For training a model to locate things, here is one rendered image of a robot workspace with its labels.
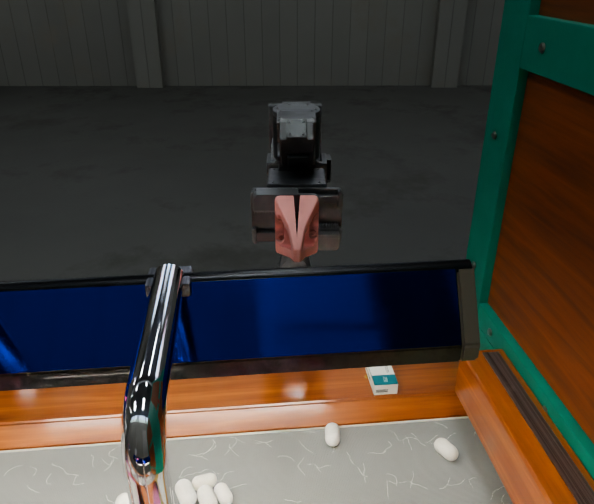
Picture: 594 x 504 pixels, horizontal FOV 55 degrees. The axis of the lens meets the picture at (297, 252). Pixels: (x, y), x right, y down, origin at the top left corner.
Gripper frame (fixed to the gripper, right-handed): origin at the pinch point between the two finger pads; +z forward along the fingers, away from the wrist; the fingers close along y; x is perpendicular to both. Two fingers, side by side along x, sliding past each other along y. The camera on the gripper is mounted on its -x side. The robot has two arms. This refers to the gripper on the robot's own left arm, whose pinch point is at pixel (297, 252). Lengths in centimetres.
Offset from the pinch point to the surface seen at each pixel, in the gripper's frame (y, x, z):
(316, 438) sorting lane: 2.7, 32.9, -6.8
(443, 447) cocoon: 19.3, 31.0, -3.4
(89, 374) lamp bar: -15.5, 0.9, 17.3
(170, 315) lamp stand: -8.4, -5.7, 19.2
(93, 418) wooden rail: -28.0, 30.7, -8.4
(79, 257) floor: -108, 112, -201
